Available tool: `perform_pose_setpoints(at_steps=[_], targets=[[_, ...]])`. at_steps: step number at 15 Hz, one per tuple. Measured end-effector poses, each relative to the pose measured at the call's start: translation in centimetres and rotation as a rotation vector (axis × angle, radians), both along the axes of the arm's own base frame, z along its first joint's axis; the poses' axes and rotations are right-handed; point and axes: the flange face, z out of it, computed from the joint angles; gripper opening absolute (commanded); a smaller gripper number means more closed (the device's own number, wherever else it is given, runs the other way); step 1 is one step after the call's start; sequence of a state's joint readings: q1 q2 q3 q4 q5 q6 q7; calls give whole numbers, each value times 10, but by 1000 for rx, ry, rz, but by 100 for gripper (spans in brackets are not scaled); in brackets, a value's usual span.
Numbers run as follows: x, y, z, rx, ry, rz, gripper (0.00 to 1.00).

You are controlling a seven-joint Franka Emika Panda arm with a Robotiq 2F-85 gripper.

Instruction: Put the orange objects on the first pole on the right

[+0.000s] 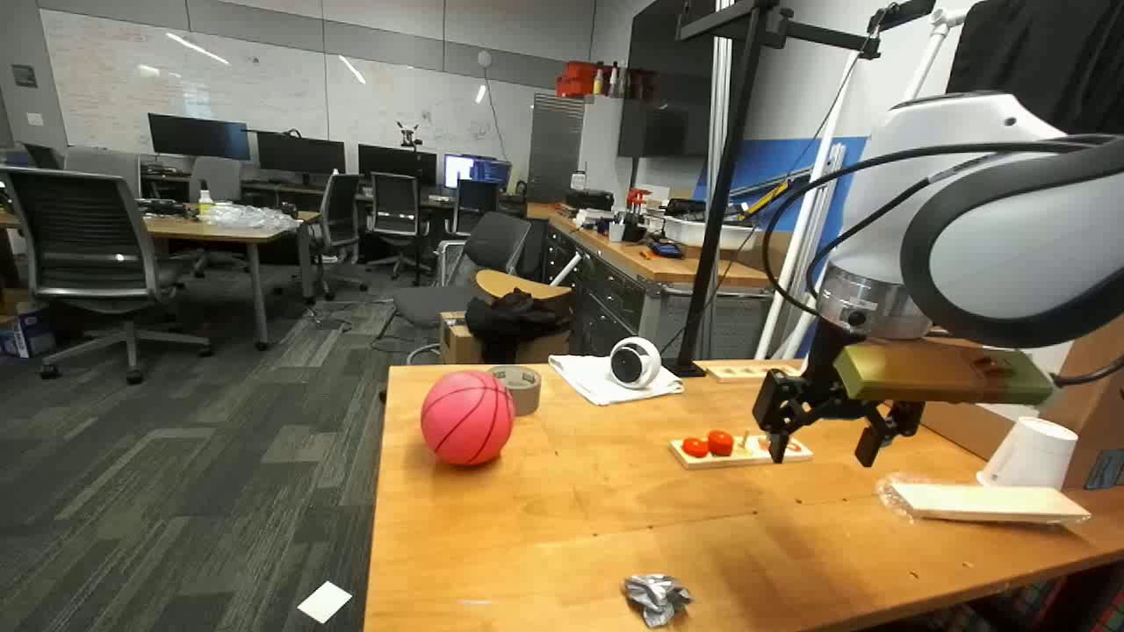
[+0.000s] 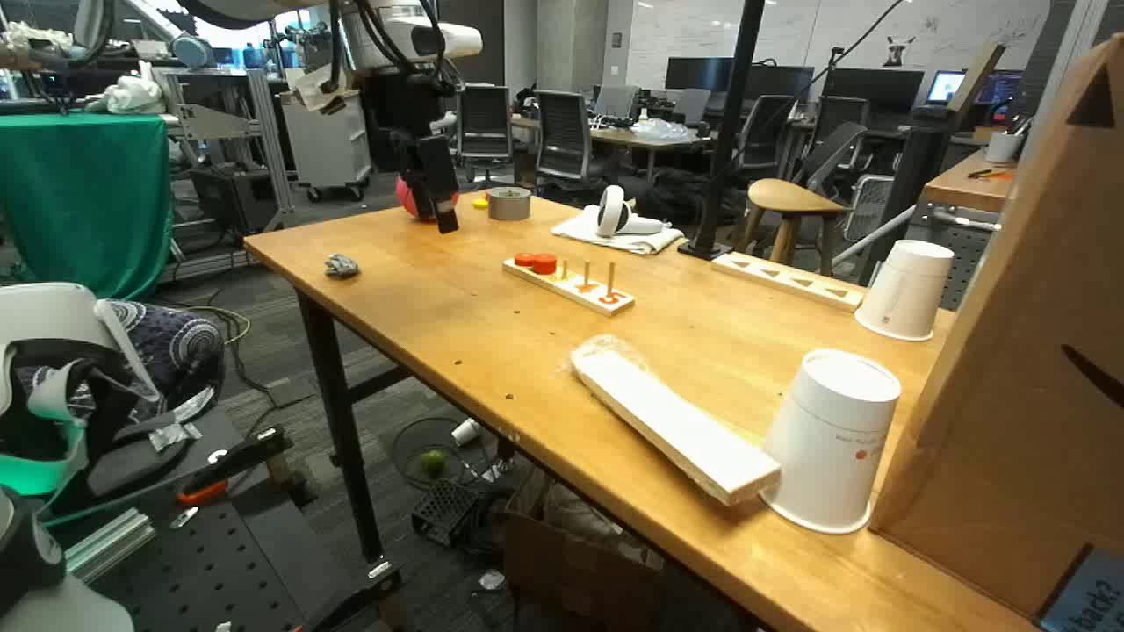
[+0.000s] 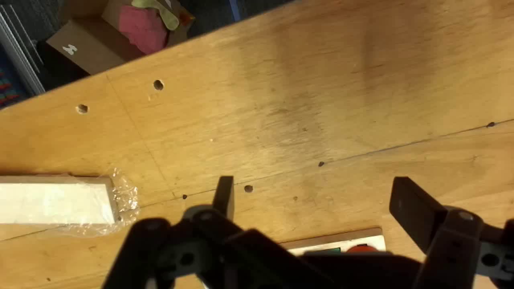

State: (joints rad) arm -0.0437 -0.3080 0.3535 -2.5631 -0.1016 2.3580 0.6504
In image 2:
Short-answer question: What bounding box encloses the white green headset device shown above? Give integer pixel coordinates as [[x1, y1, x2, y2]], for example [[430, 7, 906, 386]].
[[0, 277, 161, 504]]

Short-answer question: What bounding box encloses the green cloth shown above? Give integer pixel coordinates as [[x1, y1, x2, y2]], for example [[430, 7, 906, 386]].
[[0, 109, 176, 305]]

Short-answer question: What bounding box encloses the grey patterned fabric bundle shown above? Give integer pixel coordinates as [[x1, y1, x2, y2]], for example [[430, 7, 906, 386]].
[[113, 298, 230, 412]]

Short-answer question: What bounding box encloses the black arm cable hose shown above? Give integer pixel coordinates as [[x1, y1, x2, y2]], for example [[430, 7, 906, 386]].
[[321, 0, 464, 98]]

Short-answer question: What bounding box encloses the crumpled foil ball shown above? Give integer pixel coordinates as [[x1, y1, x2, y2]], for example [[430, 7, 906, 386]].
[[322, 250, 367, 283]]

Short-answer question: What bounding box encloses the black orange handled tool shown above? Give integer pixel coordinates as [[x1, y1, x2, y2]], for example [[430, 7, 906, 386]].
[[174, 422, 296, 508]]

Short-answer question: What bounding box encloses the white wooden peg board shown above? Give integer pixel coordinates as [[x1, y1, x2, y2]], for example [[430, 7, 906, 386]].
[[501, 254, 638, 321]]

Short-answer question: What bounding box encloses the dark computer monitor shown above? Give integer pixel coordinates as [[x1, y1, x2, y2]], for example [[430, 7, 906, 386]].
[[823, 63, 926, 118], [750, 61, 817, 105], [661, 53, 737, 95]]

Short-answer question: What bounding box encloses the black metal pole stand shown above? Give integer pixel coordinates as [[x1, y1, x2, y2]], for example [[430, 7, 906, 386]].
[[680, 0, 769, 262]]

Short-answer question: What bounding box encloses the round wooden stool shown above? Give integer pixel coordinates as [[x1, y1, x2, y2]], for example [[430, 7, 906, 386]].
[[740, 177, 849, 269]]

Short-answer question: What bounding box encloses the grey metal table frame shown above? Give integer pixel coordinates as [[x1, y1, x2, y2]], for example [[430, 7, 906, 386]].
[[154, 63, 299, 226]]

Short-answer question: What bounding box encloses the wooden office desk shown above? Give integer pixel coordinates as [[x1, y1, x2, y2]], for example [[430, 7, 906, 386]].
[[586, 115, 719, 178]]

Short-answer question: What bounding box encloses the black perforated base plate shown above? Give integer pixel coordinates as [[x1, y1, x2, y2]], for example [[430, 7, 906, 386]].
[[83, 494, 378, 632]]

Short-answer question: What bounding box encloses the white crumpled plastic bag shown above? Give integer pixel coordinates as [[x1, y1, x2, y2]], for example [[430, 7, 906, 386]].
[[95, 61, 170, 118]]

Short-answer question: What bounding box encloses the long white wrapped board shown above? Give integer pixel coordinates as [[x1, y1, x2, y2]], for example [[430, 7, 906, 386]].
[[567, 331, 788, 508]]

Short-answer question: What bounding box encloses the lit blue computer monitor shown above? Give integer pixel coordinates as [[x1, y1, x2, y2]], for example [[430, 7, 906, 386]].
[[919, 67, 974, 111]]

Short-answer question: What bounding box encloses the black plastic crate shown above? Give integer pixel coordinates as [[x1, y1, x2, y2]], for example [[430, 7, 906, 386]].
[[409, 467, 508, 552]]

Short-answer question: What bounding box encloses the long wooden workbench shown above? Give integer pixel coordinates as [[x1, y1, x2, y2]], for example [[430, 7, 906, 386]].
[[917, 149, 1024, 221]]

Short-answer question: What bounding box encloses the white rolling cabinet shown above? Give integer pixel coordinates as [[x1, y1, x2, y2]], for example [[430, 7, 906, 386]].
[[277, 84, 376, 200]]

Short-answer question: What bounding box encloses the black metal table leg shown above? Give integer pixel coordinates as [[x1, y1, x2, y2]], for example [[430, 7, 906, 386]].
[[291, 287, 405, 594]]

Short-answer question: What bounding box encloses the grey tape roll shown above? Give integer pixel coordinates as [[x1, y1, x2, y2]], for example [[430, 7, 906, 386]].
[[483, 185, 533, 226]]

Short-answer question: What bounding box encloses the grey mesh office chair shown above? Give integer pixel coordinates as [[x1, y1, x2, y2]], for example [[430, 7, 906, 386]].
[[733, 90, 801, 177], [455, 81, 520, 191], [532, 89, 599, 185]]

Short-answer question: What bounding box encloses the light wooden hole strip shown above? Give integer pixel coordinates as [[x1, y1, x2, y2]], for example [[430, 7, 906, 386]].
[[709, 250, 873, 316]]

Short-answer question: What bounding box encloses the large cardboard box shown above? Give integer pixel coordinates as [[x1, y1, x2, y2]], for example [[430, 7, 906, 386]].
[[869, 32, 1124, 625]]

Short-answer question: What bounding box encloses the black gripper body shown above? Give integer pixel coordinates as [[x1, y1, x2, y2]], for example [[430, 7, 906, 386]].
[[354, 69, 462, 191]]

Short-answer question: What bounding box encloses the aluminium extrusion bar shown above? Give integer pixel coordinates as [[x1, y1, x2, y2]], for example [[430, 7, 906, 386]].
[[61, 504, 157, 586]]

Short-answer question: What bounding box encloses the white paper cup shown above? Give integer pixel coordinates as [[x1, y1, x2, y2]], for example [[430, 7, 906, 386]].
[[758, 345, 906, 542], [849, 234, 959, 348]]

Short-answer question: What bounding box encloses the small brown cardboard box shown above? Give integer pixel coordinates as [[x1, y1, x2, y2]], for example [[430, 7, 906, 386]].
[[498, 508, 677, 632]]

